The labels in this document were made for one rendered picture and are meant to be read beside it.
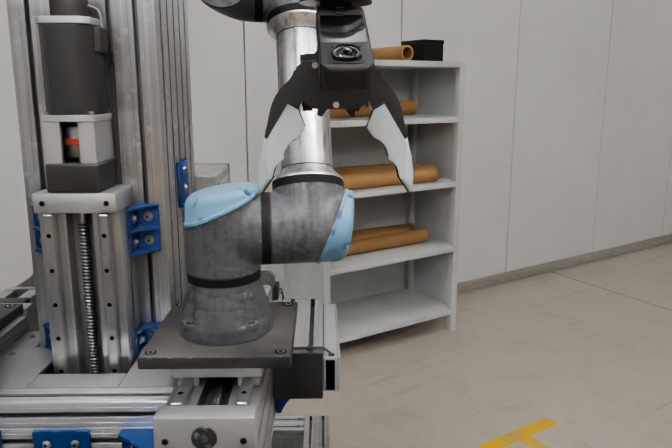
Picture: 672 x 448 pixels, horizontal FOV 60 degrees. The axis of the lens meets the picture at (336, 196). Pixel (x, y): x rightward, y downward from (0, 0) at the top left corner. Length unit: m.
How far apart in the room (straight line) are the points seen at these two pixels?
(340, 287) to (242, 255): 2.68
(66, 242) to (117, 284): 0.11
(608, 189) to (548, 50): 1.37
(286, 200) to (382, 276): 2.85
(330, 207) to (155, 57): 0.41
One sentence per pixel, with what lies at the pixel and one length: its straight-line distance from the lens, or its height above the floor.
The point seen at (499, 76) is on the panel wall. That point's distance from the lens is 4.17.
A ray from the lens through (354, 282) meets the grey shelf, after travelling 3.61.
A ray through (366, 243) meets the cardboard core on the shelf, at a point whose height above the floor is 0.58.
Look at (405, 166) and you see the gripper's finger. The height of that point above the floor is 1.35.
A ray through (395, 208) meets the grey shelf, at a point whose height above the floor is 0.67.
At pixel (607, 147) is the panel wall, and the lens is 5.18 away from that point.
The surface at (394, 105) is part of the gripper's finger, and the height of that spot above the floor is 1.41.
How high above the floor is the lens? 1.43
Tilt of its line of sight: 11 degrees down
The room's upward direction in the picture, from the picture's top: straight up
